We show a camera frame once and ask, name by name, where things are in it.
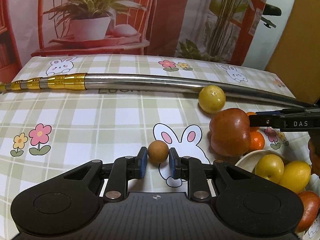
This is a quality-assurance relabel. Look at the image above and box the printed room backdrop cloth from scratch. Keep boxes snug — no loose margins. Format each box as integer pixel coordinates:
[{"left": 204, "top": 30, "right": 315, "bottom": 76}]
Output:
[{"left": 0, "top": 0, "right": 275, "bottom": 84}]

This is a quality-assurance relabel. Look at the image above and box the yellow-green plum by pole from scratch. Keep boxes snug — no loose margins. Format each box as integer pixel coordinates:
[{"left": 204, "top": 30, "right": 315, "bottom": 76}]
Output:
[{"left": 199, "top": 85, "right": 226, "bottom": 114}]

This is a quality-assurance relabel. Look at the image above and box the large dark red apple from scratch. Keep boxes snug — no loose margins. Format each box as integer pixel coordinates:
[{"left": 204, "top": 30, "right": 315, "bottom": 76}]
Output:
[{"left": 209, "top": 108, "right": 251, "bottom": 157}]

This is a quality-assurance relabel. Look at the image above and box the beige round plate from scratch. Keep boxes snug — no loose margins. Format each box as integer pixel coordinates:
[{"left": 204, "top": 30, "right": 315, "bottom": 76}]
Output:
[{"left": 236, "top": 150, "right": 291, "bottom": 174}]

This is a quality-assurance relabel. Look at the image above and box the orange mandarin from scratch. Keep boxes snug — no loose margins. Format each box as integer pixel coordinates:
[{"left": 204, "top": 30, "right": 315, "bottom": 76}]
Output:
[
  {"left": 246, "top": 112, "right": 259, "bottom": 132},
  {"left": 248, "top": 131, "right": 265, "bottom": 152}
]

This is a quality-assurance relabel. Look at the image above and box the wooden headboard panel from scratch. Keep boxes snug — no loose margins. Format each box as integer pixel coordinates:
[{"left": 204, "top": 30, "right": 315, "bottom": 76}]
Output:
[{"left": 266, "top": 0, "right": 319, "bottom": 103}]

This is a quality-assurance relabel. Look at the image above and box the yellow lemon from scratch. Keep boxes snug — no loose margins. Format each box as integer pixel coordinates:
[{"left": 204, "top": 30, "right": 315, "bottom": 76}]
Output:
[{"left": 278, "top": 160, "right": 311, "bottom": 194}]

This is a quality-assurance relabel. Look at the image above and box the checkered bunny tablecloth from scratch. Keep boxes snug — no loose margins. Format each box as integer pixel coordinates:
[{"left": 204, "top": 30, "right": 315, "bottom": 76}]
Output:
[{"left": 1, "top": 55, "right": 292, "bottom": 239}]

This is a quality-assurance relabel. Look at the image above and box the yellow-green plum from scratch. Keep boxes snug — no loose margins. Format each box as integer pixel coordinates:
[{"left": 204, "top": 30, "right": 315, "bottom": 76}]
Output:
[
  {"left": 199, "top": 85, "right": 226, "bottom": 114},
  {"left": 254, "top": 154, "right": 284, "bottom": 184}
]

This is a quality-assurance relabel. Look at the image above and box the black exercise bike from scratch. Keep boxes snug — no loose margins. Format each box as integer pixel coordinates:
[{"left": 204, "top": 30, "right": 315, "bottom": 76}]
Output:
[{"left": 260, "top": 3, "right": 282, "bottom": 29}]

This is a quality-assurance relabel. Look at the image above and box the orange mandarin back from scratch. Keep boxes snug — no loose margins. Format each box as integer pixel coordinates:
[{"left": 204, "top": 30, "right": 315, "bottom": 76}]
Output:
[{"left": 246, "top": 112, "right": 259, "bottom": 132}]

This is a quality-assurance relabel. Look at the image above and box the silver gold metal pole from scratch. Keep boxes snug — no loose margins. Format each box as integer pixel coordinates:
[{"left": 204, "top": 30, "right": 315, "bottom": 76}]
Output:
[{"left": 1, "top": 73, "right": 315, "bottom": 108}]

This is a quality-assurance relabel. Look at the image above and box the orange mandarin front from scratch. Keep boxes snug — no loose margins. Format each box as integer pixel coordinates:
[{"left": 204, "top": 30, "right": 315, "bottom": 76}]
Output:
[{"left": 248, "top": 131, "right": 265, "bottom": 152}]

